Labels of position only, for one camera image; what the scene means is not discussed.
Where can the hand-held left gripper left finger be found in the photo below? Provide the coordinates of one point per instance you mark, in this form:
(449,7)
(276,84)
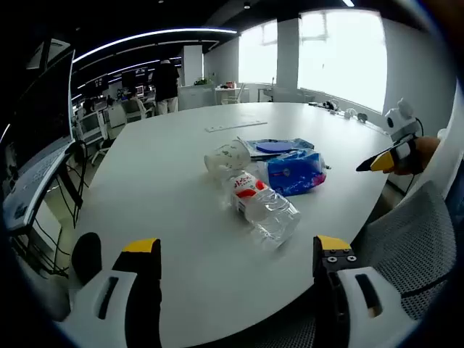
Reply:
(145,275)

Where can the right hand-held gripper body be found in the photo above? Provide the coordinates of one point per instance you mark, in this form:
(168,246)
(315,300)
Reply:
(400,121)

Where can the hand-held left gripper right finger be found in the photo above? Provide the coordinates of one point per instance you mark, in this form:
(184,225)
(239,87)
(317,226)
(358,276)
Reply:
(326,290)

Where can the blue tissue pack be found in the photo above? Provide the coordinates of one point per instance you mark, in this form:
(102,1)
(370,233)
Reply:
(293,174)

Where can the clear plastic water bottle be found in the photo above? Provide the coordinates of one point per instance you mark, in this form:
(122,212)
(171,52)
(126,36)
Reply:
(268,214)

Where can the white wipes pack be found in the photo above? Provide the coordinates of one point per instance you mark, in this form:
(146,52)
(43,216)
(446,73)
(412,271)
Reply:
(275,145)

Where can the white paper cup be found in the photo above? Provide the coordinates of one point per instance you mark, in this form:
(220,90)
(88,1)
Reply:
(226,159)

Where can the person's right hand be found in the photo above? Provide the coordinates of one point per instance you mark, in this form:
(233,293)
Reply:
(424,152)

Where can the small white adapter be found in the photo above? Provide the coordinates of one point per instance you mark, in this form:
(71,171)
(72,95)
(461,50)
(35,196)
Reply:
(348,114)

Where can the black rounded object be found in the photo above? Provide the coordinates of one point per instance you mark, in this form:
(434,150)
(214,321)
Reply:
(87,253)

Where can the small black device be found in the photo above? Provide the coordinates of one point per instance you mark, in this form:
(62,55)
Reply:
(329,104)

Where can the grey mesh office chair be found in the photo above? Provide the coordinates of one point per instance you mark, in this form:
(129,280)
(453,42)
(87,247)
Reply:
(417,235)

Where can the large window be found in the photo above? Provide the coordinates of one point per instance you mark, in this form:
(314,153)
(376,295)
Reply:
(340,58)

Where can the white table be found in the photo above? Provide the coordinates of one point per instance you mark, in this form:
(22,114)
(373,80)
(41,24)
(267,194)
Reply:
(163,174)

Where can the black tripod stand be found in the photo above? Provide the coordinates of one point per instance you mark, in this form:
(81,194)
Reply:
(78,181)

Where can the white slanted console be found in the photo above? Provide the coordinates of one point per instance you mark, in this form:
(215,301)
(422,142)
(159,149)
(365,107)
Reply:
(32,185)

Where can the white power strip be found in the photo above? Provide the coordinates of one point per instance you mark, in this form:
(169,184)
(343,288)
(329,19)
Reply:
(235,126)

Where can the narrow window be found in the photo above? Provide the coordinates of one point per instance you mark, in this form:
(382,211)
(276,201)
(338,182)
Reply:
(257,54)

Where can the white cabinet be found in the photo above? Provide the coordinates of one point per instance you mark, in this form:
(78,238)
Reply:
(195,96)

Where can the large dark screen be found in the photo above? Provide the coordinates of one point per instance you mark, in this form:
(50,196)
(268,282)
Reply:
(43,108)

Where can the green plant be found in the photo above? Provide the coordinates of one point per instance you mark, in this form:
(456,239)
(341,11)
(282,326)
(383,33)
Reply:
(203,82)

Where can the hanging dark screen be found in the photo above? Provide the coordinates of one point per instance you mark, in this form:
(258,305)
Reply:
(135,77)

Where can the ceiling light strip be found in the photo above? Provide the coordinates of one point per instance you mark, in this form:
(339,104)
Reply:
(163,33)

